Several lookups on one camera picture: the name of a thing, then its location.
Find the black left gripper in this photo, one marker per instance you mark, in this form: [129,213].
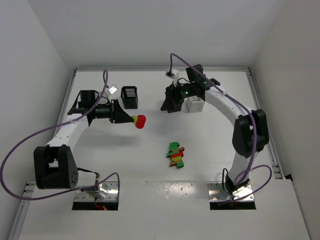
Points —
[114,111]

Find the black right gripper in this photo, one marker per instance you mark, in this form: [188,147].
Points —
[172,96]

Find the lime lego brick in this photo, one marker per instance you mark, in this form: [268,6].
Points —
[135,119]

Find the red rounded lego brick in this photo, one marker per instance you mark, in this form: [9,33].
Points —
[140,122]

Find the green red brown lego stack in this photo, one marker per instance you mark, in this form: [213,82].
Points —
[175,154]

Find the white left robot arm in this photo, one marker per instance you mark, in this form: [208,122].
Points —
[54,163]

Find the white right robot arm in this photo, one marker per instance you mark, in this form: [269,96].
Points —
[250,129]

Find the black slotted bin right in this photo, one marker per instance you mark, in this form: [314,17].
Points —
[173,101]

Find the black slotted bin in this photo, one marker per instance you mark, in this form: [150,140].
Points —
[129,96]
[173,101]

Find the white slotted bin far right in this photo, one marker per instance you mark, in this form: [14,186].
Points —
[195,104]

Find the white slotted bin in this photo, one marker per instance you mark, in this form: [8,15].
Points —
[103,97]
[195,104]

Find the white slotted bin far left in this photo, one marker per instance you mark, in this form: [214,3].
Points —
[103,97]

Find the black slotted bin left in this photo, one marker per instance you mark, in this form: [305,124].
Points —
[129,96]

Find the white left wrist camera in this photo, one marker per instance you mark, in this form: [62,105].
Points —
[111,90]

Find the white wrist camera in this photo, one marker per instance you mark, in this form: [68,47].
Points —
[174,75]
[111,90]

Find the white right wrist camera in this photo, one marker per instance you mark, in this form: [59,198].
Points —
[174,75]

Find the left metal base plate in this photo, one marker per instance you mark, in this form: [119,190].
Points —
[106,192]

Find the metal base plate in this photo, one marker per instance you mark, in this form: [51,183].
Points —
[217,194]
[106,192]

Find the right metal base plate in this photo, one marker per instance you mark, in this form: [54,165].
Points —
[217,194]

